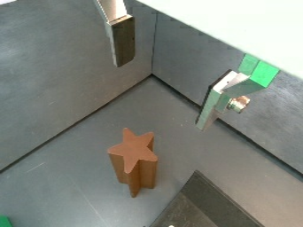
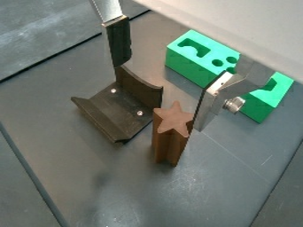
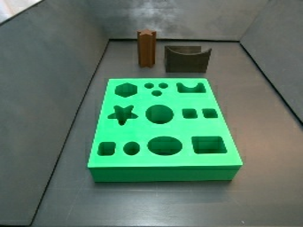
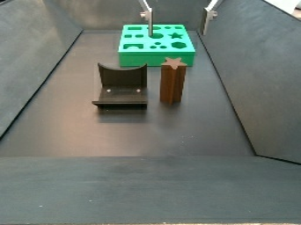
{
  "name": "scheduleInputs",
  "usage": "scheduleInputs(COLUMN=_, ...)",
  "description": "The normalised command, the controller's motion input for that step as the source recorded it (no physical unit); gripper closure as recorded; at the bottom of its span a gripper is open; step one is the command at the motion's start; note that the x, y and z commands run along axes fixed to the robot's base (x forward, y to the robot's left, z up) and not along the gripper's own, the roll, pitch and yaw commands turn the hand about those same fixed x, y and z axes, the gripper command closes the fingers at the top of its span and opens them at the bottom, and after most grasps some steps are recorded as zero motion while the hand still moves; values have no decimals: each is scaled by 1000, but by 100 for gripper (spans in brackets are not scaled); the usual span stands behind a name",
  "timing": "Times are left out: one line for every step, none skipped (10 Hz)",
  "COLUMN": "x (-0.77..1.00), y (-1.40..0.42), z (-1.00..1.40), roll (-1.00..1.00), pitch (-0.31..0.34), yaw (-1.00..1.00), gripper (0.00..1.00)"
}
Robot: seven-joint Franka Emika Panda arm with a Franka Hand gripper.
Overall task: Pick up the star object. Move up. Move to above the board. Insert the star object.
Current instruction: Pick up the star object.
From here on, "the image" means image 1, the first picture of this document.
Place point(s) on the green foam shape board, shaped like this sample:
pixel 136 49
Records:
pixel 4 222

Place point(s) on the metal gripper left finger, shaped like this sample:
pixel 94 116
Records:
pixel 120 30

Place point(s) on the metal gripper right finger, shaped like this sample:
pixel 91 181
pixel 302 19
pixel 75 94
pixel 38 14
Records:
pixel 226 94

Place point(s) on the brown star-shaped block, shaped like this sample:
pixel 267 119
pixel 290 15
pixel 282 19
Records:
pixel 135 161

